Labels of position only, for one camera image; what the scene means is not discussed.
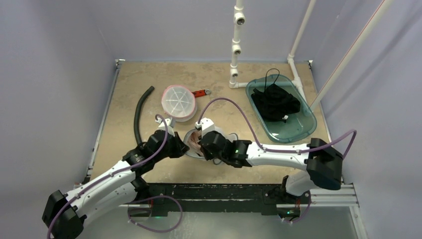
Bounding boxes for pink bra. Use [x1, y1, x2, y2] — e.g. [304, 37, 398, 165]
[188, 129, 203, 157]

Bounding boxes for blue-trimmed white mesh laundry bag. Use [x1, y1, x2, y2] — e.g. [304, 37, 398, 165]
[183, 128, 239, 165]

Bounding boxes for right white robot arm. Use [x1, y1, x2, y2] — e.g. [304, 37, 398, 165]
[199, 131, 343, 203]

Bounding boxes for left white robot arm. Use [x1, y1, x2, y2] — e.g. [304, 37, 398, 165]
[42, 129, 190, 239]

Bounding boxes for pink-trimmed white mesh laundry bag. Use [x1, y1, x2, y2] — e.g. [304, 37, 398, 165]
[161, 85, 198, 122]

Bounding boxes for black garment in bin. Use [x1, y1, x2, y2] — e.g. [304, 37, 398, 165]
[251, 73, 301, 123]

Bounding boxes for teal transparent plastic bin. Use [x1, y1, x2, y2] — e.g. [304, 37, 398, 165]
[245, 74, 317, 143]

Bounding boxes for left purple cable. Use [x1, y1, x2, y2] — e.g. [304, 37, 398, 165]
[46, 114, 169, 239]

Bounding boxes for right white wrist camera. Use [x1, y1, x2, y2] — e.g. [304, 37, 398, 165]
[195, 118, 216, 134]

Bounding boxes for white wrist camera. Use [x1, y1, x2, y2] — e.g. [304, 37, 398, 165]
[195, 118, 216, 134]
[156, 118, 176, 134]

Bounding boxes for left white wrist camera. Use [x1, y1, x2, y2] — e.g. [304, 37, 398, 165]
[156, 118, 176, 134]

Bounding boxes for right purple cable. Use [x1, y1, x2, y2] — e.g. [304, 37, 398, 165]
[197, 97, 358, 161]

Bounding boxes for black rubber hose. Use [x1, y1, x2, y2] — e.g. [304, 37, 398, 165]
[133, 86, 155, 146]

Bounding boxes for red handled tool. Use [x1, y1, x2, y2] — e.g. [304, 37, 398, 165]
[192, 89, 211, 98]

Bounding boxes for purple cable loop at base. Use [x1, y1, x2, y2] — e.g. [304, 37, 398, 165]
[127, 194, 184, 234]

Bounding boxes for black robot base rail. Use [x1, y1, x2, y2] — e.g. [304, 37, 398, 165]
[127, 177, 311, 217]

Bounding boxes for white PVC pipe frame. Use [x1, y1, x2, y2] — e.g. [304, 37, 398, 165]
[228, 0, 395, 111]

